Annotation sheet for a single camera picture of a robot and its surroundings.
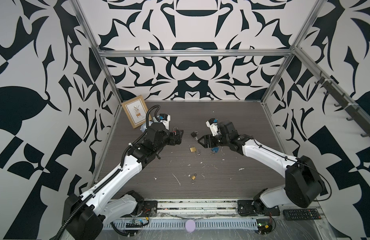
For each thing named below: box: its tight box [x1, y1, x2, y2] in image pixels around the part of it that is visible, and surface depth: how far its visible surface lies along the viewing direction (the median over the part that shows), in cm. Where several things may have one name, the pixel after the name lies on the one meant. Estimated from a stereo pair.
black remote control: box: [282, 208, 322, 221], surface depth 73 cm
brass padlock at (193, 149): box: [189, 144, 201, 156], surface depth 96 cm
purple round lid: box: [185, 219, 196, 233], surface depth 65 cm
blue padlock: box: [210, 147, 220, 155], surface depth 96 cm
